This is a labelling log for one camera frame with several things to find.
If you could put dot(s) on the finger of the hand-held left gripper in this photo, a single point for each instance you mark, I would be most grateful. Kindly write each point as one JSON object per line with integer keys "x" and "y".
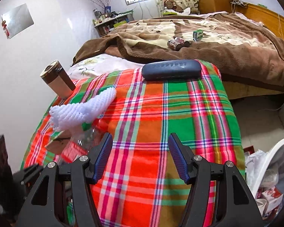
{"x": 32, "y": 172}

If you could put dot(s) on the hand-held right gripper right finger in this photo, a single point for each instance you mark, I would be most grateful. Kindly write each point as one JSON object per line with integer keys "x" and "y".
{"x": 177, "y": 157}

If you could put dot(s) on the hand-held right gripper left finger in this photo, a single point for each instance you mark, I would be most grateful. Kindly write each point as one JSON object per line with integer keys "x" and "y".
{"x": 103, "y": 156}

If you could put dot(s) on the white round trash bin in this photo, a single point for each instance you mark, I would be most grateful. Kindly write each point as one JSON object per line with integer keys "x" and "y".
{"x": 283, "y": 144}

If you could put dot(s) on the clear plastic bottle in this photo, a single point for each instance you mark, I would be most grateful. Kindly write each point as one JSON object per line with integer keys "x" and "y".
{"x": 90, "y": 139}

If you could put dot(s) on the red carton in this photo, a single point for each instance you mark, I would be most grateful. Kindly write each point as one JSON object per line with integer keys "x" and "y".
{"x": 71, "y": 150}

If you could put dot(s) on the white knitted item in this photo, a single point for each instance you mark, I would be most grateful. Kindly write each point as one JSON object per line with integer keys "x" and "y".
{"x": 85, "y": 111}

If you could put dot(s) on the plaid blanket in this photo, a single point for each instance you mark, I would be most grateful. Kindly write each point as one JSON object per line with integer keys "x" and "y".
{"x": 144, "y": 113}

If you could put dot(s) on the clear plastic bin liner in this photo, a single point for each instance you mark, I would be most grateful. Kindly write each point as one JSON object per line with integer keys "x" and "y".
{"x": 257, "y": 165}

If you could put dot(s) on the brown white tumbler cup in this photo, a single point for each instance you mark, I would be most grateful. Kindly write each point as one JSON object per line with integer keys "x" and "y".
{"x": 59, "y": 82}

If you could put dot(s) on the dark blue glasses case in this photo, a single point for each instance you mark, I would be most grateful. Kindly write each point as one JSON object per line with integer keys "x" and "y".
{"x": 170, "y": 69}

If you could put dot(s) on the white floral bedsheet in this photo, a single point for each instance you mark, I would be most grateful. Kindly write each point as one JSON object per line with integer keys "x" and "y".
{"x": 97, "y": 63}

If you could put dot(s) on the crumpled red white packet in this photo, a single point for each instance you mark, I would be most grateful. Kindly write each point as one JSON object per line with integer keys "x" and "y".
{"x": 270, "y": 194}

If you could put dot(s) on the small dark red can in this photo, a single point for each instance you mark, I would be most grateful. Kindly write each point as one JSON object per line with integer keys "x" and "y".
{"x": 173, "y": 43}
{"x": 185, "y": 43}

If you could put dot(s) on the brown fleece blanket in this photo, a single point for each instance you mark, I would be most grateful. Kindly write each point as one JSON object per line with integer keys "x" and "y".
{"x": 239, "y": 52}

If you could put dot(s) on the small green box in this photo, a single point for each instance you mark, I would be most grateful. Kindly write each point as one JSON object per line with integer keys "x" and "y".
{"x": 198, "y": 35}

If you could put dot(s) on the cluttered shelf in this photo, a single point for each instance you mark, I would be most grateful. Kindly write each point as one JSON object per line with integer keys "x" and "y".
{"x": 111, "y": 23}

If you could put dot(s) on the brown teddy bear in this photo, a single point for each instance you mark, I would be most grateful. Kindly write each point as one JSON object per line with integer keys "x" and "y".
{"x": 172, "y": 4}

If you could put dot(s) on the vase with dry branches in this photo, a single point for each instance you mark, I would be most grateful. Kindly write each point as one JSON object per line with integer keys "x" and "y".
{"x": 107, "y": 2}

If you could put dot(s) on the wooden headboard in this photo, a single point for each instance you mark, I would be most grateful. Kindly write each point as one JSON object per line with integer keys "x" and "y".
{"x": 267, "y": 19}

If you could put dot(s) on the white power strip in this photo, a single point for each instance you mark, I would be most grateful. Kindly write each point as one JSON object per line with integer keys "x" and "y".
{"x": 239, "y": 2}

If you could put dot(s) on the silver wall sheet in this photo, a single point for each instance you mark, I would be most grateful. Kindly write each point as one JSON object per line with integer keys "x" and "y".
{"x": 18, "y": 21}

